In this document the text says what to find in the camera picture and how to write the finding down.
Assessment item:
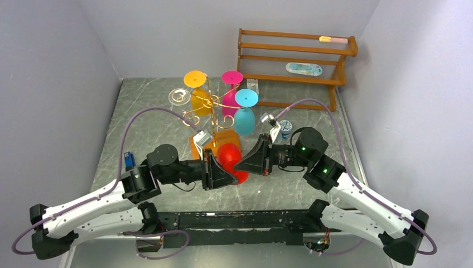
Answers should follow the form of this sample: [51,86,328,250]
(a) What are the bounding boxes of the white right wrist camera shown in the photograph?
[260,113,281,144]

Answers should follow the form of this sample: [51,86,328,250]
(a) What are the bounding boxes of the small white box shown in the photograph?
[246,79,259,94]

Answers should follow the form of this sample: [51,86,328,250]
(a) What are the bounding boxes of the pink wine glass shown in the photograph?
[220,70,243,117]

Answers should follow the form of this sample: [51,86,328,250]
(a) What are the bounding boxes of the light blue packaged item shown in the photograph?
[286,63,323,76]

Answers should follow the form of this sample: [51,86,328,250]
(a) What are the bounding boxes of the clear wine glass on rack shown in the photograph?
[168,88,191,106]

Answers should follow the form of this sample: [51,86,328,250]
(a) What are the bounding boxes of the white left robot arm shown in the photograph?
[30,144,238,260]

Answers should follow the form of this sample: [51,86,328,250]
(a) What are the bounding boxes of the yellow pink tube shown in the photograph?
[318,36,349,45]

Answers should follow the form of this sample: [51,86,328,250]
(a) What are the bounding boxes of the brown wooden shelf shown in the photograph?
[236,28,359,111]

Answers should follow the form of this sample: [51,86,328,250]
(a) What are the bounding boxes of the light blue wine glass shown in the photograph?
[233,89,259,136]

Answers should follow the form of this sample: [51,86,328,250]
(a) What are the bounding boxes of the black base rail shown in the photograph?
[138,202,326,248]

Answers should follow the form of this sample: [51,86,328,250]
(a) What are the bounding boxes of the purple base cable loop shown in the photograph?
[123,228,192,260]

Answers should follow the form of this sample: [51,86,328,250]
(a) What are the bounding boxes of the red wine glass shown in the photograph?
[217,143,249,185]

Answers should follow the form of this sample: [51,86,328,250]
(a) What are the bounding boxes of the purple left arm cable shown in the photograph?
[11,107,204,256]

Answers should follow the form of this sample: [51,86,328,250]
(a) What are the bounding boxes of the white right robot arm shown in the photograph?
[234,127,429,265]

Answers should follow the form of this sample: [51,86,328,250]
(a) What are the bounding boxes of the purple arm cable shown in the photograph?
[275,98,438,256]
[11,107,204,256]

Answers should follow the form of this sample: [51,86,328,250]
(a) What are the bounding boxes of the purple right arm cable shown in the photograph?
[275,98,438,256]

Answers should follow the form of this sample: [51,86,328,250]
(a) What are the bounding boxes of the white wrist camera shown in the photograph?
[260,113,281,144]
[192,130,213,159]

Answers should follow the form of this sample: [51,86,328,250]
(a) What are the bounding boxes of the gold wire wine glass rack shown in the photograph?
[183,74,241,159]

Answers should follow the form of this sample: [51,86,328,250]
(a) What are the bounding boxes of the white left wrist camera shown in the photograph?
[192,130,213,159]

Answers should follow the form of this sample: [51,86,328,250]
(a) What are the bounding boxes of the blue black clip tool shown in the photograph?
[123,151,136,171]

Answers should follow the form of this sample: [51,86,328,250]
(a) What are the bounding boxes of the orange wine glass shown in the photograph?
[184,70,211,117]

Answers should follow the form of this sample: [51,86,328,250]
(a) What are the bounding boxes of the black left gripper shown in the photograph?
[160,150,239,192]

